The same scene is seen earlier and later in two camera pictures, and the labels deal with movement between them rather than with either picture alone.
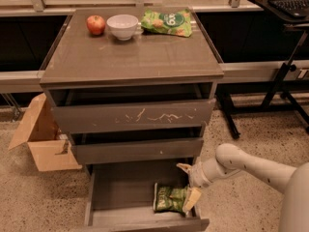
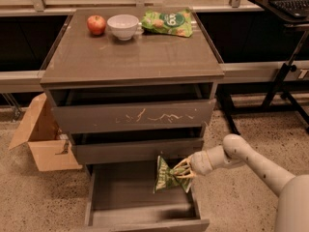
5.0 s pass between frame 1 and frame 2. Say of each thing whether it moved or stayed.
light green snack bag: stayed
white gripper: moved
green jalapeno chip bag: moved
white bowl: stayed
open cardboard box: stayed
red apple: stayed
